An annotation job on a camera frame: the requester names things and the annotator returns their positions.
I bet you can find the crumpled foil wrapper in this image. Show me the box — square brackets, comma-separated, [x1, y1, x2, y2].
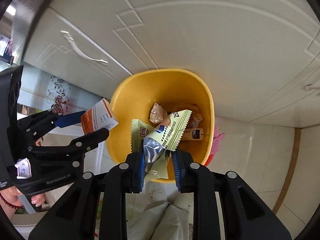
[149, 102, 168, 124]

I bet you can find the orange white medicine box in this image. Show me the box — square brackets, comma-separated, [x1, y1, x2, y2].
[80, 99, 119, 135]

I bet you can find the silver cabinet handle left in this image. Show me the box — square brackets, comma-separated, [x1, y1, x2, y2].
[60, 30, 109, 66]

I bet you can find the person's left hand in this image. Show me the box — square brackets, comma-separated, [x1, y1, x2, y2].
[1, 186, 46, 219]

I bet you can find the red plastic basin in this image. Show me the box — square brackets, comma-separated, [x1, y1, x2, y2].
[205, 154, 214, 166]

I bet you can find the yellow plastic trash bin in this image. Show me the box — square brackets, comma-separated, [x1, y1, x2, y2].
[106, 68, 216, 183]

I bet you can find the pink cloth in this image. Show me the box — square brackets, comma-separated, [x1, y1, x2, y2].
[210, 126, 225, 155]

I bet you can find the yellow snack packet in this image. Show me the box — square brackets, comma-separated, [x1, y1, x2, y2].
[131, 119, 154, 152]

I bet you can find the orange yellow wrapper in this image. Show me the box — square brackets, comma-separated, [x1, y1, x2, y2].
[172, 103, 203, 128]

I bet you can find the pale yellow snack wrapper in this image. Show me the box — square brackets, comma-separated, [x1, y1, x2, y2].
[143, 109, 192, 172]

